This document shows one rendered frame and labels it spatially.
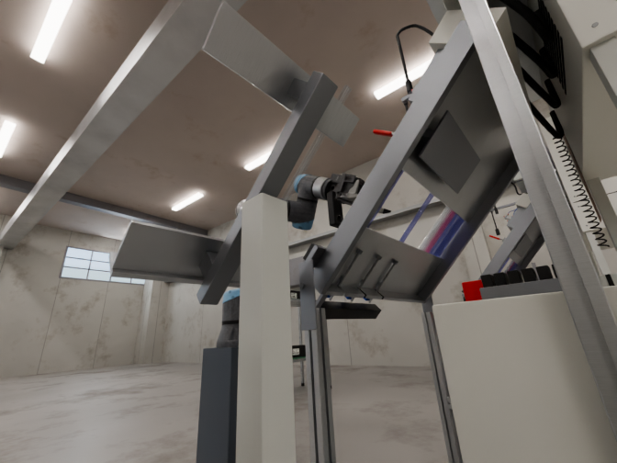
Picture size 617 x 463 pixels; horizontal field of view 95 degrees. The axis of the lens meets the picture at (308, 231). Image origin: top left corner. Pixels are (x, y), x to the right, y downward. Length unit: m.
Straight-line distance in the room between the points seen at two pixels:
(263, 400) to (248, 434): 0.05
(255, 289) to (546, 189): 0.47
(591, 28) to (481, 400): 0.64
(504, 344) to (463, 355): 0.07
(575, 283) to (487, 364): 0.18
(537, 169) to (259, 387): 0.54
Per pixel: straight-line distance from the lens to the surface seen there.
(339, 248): 0.73
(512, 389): 0.59
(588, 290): 0.53
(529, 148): 0.60
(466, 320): 0.59
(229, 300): 1.23
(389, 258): 0.98
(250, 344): 0.46
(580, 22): 0.75
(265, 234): 0.47
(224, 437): 1.21
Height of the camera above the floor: 0.58
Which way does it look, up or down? 20 degrees up
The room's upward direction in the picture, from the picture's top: 3 degrees counter-clockwise
